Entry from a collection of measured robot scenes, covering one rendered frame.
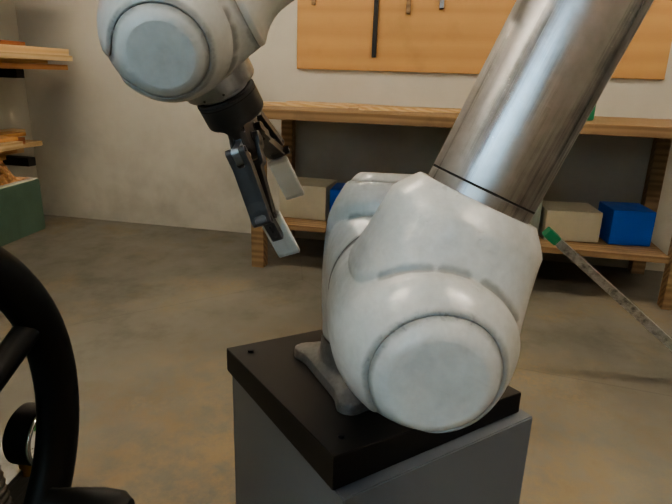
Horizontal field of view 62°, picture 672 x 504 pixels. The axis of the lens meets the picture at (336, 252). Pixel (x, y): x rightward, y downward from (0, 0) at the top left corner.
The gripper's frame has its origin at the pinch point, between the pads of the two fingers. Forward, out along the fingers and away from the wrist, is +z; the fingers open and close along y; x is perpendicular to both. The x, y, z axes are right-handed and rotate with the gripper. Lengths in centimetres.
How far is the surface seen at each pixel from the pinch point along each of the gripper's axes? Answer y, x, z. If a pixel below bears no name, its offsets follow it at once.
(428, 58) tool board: -247, 30, 87
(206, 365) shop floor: -65, -78, 94
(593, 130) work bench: -162, 89, 109
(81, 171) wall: -267, -213, 89
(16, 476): 35.0, -27.0, -2.4
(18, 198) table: 14.7, -21.1, -22.0
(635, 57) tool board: -226, 131, 115
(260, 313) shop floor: -109, -72, 116
